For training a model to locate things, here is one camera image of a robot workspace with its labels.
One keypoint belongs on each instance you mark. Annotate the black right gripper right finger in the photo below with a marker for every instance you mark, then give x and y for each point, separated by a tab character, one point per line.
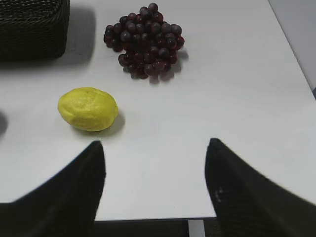
247	204

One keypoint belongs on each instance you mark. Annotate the dark red grape bunch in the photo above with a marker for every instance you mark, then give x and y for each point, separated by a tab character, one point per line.
146	43

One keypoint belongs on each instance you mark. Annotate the black woven basket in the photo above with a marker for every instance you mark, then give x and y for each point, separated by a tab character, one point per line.
33	29

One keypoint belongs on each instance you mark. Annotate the yellow lemon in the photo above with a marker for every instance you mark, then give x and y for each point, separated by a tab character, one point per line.
88	109

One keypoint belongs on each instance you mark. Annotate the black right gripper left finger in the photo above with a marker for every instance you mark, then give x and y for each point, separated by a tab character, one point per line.
65	205

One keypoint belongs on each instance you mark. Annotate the white table leg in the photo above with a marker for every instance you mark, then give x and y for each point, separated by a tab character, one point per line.
196	228

